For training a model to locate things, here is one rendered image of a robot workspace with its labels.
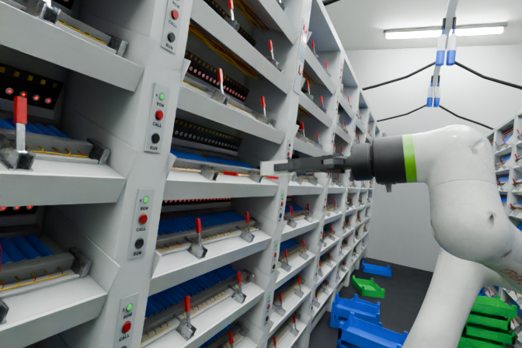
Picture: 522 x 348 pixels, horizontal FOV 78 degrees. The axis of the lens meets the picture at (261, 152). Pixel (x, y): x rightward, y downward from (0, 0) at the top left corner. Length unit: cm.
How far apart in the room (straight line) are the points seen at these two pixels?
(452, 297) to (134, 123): 83
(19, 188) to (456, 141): 64
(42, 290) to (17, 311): 5
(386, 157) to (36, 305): 59
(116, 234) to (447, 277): 79
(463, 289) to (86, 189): 87
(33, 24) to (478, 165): 66
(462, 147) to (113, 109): 60
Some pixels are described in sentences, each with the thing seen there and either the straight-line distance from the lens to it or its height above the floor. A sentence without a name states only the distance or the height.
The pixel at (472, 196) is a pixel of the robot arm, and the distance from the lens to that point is 60.
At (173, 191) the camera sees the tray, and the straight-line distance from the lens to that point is 69.
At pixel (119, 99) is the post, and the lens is 63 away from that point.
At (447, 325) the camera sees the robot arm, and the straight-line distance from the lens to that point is 97.
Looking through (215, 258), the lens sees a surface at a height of 73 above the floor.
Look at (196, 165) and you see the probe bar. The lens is 80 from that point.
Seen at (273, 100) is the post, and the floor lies 124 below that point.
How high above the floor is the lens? 97
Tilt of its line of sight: 3 degrees up
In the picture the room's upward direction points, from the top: 8 degrees clockwise
